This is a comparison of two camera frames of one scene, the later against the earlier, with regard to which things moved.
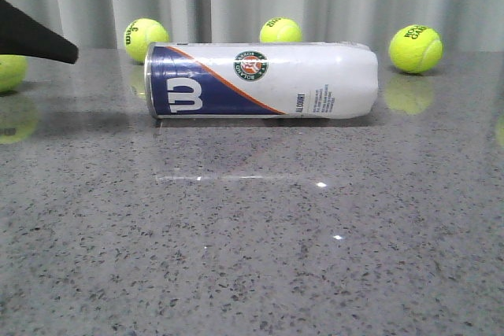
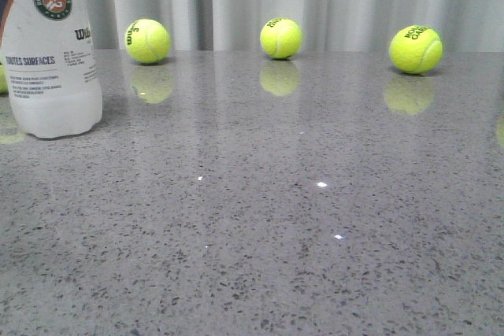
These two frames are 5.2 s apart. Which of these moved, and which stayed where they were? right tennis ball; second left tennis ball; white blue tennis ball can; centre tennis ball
Moved: white blue tennis ball can
Stayed: centre tennis ball; right tennis ball; second left tennis ball
